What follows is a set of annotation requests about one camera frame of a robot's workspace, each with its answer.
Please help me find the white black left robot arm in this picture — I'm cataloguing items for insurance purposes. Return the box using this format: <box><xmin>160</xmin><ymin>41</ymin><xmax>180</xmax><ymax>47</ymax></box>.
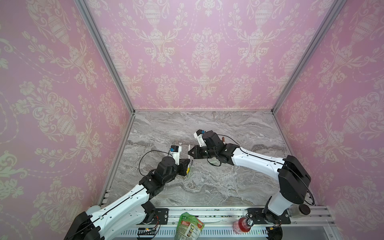
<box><xmin>64</xmin><ymin>156</ymin><xmax>190</xmax><ymax>240</ymax></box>

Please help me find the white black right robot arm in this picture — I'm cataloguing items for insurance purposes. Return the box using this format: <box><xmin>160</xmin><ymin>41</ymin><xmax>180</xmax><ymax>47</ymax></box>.
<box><xmin>188</xmin><ymin>144</ymin><xmax>311</xmax><ymax>224</ymax></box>

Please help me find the green snack bag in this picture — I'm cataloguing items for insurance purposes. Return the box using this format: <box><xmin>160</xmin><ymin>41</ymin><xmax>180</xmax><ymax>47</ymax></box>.
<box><xmin>174</xmin><ymin>212</ymin><xmax>205</xmax><ymax>240</ymax></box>

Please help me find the red emergency stop button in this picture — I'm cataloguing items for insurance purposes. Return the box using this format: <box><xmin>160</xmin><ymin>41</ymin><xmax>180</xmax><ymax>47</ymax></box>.
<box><xmin>233</xmin><ymin>217</ymin><xmax>254</xmax><ymax>235</ymax></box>

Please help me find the clear jar black lid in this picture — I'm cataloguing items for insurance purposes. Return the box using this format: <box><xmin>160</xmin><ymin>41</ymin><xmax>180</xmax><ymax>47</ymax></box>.
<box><xmin>289</xmin><ymin>204</ymin><xmax>311</xmax><ymax>218</ymax></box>

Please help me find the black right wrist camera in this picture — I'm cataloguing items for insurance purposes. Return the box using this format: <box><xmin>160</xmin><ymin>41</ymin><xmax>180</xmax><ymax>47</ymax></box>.
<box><xmin>194</xmin><ymin>130</ymin><xmax>225</xmax><ymax>152</ymax></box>

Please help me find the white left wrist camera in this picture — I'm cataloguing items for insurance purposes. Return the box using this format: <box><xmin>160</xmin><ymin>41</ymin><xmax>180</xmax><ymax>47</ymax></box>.
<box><xmin>170</xmin><ymin>145</ymin><xmax>182</xmax><ymax>165</ymax></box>

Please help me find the black left camera cable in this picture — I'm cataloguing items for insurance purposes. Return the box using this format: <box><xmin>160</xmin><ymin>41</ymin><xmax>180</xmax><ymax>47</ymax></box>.
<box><xmin>138</xmin><ymin>149</ymin><xmax>172</xmax><ymax>177</ymax></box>

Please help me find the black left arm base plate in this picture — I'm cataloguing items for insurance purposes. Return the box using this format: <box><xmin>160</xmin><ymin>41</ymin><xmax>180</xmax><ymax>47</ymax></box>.
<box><xmin>143</xmin><ymin>208</ymin><xmax>170</xmax><ymax>225</ymax></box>

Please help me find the aluminium front rail frame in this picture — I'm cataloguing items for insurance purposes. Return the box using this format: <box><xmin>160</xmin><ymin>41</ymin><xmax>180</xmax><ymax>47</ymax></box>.
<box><xmin>98</xmin><ymin>205</ymin><xmax>337</xmax><ymax>240</ymax></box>

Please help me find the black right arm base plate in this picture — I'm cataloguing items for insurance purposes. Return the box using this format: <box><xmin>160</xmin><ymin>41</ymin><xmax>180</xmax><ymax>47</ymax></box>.
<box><xmin>246</xmin><ymin>208</ymin><xmax>291</xmax><ymax>225</ymax></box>

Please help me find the aluminium left corner post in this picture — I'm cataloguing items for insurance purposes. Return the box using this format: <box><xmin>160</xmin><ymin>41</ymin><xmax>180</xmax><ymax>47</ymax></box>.
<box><xmin>74</xmin><ymin>0</ymin><xmax>135</xmax><ymax>116</ymax></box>

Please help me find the aluminium corner post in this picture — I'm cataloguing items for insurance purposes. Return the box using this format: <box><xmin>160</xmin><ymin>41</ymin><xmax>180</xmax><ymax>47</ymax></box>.
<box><xmin>271</xmin><ymin>0</ymin><xmax>347</xmax><ymax>117</ymax></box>
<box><xmin>74</xmin><ymin>0</ymin><xmax>135</xmax><ymax>116</ymax></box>

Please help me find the aluminium right corner post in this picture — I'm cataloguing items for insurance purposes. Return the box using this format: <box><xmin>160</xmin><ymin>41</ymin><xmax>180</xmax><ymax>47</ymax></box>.
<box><xmin>271</xmin><ymin>0</ymin><xmax>347</xmax><ymax>117</ymax></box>

